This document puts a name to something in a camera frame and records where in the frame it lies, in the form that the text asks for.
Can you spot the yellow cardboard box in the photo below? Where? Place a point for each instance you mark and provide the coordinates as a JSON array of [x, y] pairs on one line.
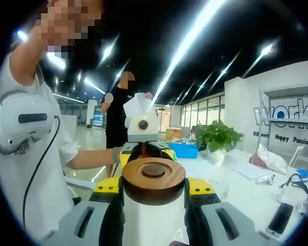
[[174, 133]]

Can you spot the person's white shirt torso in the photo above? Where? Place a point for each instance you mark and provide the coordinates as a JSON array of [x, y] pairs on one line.
[[28, 179]]

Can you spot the white chest device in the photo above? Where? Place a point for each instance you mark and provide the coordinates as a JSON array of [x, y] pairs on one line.
[[23, 128]]

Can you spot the grey metal shelf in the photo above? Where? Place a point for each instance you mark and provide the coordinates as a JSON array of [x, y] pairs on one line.
[[290, 91]]

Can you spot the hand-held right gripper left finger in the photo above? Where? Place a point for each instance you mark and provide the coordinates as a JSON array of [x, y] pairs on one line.
[[66, 225]]

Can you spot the green wristband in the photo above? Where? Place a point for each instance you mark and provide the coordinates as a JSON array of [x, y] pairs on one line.
[[115, 155]]

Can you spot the blue and white packet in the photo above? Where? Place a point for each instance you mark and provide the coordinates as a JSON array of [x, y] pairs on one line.
[[303, 174]]

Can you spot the potted green plant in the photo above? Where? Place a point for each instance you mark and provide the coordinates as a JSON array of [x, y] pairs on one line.
[[218, 135]]

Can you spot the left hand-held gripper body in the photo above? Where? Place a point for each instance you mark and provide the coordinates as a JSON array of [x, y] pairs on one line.
[[143, 133]]

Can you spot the white game controller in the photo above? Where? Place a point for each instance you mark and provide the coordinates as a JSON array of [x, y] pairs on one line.
[[265, 179]]

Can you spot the white charger stand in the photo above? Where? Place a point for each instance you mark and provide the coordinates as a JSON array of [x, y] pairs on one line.
[[287, 194]]

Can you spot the white chair back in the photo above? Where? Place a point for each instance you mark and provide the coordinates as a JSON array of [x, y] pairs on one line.
[[299, 156]]

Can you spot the flat white pad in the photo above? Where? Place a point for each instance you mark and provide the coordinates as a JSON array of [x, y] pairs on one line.
[[246, 170]]

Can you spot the clear glass coffee can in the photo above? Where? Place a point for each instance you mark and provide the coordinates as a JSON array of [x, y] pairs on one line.
[[154, 223]]

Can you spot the person's left hand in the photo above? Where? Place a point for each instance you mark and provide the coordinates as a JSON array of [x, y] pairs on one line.
[[144, 150]]

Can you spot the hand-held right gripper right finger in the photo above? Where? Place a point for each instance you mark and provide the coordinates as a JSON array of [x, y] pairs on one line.
[[206, 223]]

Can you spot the red patterned packet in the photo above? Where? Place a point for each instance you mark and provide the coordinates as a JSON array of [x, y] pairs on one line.
[[256, 160]]

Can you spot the black smartphone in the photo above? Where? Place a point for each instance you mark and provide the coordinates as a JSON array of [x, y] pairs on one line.
[[281, 217]]

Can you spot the white plastic bag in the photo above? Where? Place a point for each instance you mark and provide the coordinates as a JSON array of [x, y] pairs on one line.
[[272, 159]]

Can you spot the blue standing banner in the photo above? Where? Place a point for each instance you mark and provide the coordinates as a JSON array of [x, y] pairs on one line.
[[98, 116]]

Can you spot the blue plastic crate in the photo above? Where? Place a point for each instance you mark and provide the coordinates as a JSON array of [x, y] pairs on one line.
[[184, 151]]

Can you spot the person's right hand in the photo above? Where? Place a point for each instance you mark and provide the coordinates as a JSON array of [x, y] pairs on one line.
[[179, 244]]

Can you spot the white table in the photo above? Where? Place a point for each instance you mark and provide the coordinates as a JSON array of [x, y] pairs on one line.
[[233, 194]]

